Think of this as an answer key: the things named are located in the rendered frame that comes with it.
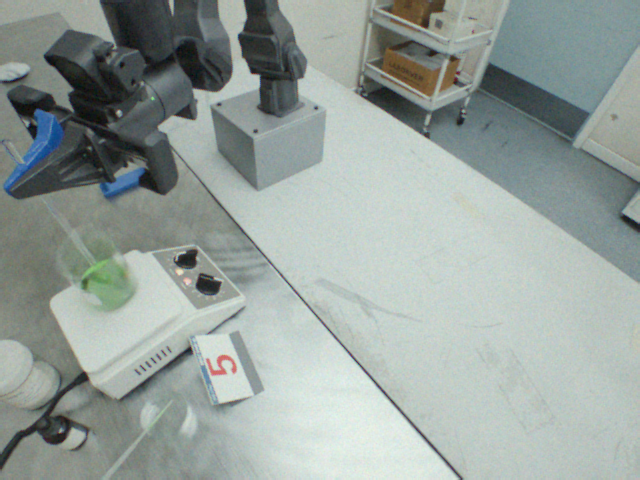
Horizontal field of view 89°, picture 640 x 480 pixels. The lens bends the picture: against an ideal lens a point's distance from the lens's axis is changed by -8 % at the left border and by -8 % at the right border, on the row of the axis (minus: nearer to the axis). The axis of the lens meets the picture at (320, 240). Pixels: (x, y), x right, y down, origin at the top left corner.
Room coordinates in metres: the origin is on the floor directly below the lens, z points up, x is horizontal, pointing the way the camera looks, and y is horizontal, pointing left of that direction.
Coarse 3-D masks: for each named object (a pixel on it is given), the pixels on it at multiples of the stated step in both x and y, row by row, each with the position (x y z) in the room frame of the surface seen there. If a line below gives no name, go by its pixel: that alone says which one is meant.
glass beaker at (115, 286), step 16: (64, 240) 0.20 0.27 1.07; (80, 240) 0.21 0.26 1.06; (96, 240) 0.22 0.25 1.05; (112, 240) 0.21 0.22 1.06; (64, 256) 0.19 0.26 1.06; (80, 256) 0.20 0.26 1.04; (96, 256) 0.21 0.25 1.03; (112, 256) 0.19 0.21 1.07; (64, 272) 0.17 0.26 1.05; (80, 272) 0.19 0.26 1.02; (96, 272) 0.17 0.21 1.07; (112, 272) 0.18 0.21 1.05; (128, 272) 0.19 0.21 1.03; (80, 288) 0.16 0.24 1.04; (96, 288) 0.16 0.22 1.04; (112, 288) 0.17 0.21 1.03; (128, 288) 0.18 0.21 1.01; (96, 304) 0.16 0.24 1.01; (112, 304) 0.16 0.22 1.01; (128, 304) 0.17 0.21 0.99
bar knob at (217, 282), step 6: (198, 276) 0.24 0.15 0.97; (204, 276) 0.24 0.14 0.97; (210, 276) 0.24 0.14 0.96; (198, 282) 0.23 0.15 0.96; (204, 282) 0.23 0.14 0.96; (210, 282) 0.23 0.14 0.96; (216, 282) 0.23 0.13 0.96; (222, 282) 0.24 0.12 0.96; (198, 288) 0.22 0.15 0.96; (204, 288) 0.23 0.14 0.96; (210, 288) 0.23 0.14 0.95; (216, 288) 0.23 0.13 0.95; (204, 294) 0.22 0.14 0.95; (210, 294) 0.22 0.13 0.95
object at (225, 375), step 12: (216, 336) 0.18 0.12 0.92; (204, 348) 0.15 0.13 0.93; (216, 348) 0.16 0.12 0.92; (228, 348) 0.17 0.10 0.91; (204, 360) 0.14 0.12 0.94; (216, 360) 0.14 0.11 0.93; (228, 360) 0.15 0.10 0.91; (216, 372) 0.13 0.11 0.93; (228, 372) 0.13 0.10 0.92; (240, 372) 0.14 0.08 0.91; (216, 384) 0.11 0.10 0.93; (228, 384) 0.12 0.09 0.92; (240, 384) 0.12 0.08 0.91; (228, 396) 0.10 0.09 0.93
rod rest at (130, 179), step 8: (120, 176) 0.47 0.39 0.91; (128, 176) 0.47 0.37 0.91; (136, 176) 0.47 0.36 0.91; (104, 184) 0.43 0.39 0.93; (112, 184) 0.45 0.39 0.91; (120, 184) 0.45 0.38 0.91; (128, 184) 0.45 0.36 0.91; (136, 184) 0.46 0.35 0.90; (104, 192) 0.42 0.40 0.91; (112, 192) 0.43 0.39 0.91
